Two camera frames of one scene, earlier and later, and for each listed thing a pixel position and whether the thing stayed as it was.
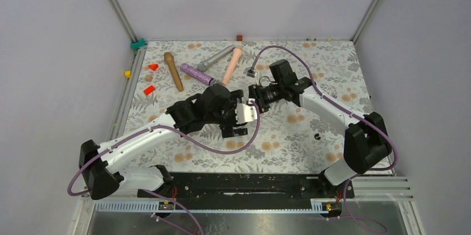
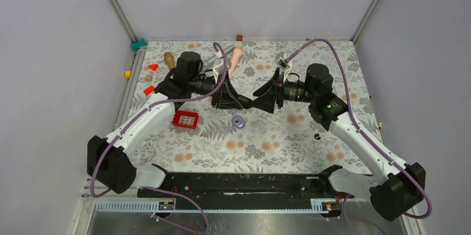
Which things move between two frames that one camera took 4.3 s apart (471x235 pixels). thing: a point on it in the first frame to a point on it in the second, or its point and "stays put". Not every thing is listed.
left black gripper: (228, 129) to (225, 101)
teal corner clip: (136, 45) stays put
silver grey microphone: (203, 65) stays put
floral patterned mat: (290, 134) stays put
